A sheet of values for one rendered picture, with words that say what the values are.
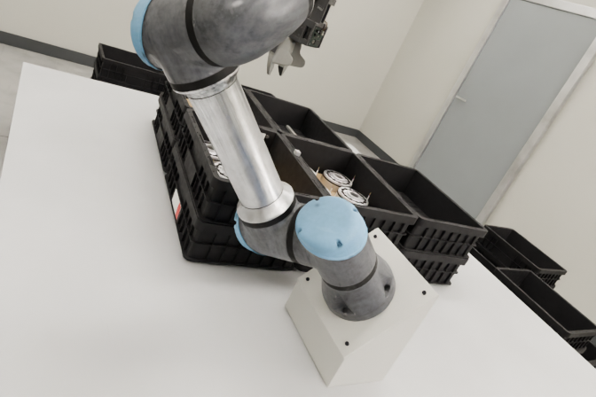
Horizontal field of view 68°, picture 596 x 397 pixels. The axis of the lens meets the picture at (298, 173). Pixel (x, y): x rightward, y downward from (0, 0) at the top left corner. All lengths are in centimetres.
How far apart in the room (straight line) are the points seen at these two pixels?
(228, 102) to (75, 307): 46
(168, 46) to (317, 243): 39
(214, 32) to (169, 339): 56
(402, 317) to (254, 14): 61
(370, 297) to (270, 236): 22
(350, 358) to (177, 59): 62
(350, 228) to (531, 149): 352
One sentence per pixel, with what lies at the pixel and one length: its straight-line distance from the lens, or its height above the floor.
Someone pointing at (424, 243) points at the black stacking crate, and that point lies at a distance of 136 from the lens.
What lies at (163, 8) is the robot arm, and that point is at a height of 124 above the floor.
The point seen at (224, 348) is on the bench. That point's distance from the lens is 92.
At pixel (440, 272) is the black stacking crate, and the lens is 150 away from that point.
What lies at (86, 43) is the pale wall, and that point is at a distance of 445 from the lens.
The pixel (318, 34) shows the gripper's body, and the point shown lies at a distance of 105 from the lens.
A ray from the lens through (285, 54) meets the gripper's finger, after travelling 104.
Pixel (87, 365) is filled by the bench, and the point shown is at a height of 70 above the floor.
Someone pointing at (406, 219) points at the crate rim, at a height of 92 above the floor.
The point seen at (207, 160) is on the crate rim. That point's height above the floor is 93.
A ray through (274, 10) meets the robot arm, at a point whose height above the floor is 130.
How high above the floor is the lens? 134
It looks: 21 degrees down
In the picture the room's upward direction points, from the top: 25 degrees clockwise
